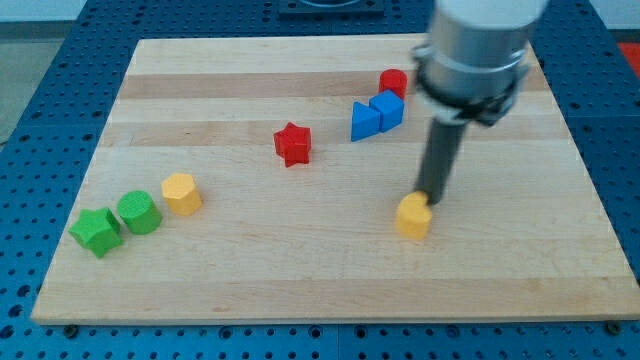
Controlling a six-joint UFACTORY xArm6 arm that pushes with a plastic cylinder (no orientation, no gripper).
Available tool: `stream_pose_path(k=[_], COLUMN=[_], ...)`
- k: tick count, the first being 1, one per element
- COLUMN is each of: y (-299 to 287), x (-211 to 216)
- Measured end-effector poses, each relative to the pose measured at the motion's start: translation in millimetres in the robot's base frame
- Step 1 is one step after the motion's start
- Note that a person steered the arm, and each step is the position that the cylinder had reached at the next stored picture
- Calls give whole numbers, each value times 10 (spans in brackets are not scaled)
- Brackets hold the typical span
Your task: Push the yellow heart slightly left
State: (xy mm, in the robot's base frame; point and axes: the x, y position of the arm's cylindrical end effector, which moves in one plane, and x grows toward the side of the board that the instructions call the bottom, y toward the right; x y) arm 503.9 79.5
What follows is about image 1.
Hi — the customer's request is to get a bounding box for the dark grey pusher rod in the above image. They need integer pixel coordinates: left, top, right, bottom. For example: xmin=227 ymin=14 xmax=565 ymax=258
xmin=415 ymin=118 xmax=467 ymax=205

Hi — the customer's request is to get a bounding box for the yellow heart block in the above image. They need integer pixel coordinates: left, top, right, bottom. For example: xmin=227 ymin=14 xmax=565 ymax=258
xmin=394 ymin=191 xmax=433 ymax=240

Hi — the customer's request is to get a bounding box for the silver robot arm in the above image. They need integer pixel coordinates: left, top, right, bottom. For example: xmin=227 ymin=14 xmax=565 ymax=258
xmin=412 ymin=0 xmax=548 ymax=205

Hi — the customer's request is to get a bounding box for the blue cube block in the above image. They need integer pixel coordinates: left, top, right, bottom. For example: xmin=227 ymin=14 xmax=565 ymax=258
xmin=369 ymin=90 xmax=405 ymax=132

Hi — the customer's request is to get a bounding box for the red cylinder block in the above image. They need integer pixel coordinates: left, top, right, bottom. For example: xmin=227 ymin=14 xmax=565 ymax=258
xmin=378 ymin=69 xmax=408 ymax=100

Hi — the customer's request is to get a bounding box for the blue triangle block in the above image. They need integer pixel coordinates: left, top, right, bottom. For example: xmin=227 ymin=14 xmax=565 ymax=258
xmin=350 ymin=102 xmax=380 ymax=142

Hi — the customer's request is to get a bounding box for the red star block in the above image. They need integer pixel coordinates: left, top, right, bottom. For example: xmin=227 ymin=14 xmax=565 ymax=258
xmin=273 ymin=122 xmax=312 ymax=167

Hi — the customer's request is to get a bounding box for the wooden board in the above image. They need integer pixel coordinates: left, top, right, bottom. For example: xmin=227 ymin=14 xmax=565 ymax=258
xmin=31 ymin=34 xmax=639 ymax=325

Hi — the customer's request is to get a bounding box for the yellow hexagon block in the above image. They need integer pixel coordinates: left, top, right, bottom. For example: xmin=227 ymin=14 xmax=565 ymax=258
xmin=161 ymin=173 xmax=202 ymax=216

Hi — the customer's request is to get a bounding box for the green cylinder block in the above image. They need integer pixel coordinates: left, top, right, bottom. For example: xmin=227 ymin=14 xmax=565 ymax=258
xmin=117 ymin=190 xmax=162 ymax=235

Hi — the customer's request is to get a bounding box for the green star block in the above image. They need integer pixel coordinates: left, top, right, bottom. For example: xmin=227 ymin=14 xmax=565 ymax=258
xmin=68 ymin=207 xmax=123 ymax=258

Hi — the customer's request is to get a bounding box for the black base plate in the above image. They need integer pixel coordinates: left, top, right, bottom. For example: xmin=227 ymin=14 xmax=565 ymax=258
xmin=276 ymin=0 xmax=385 ymax=16

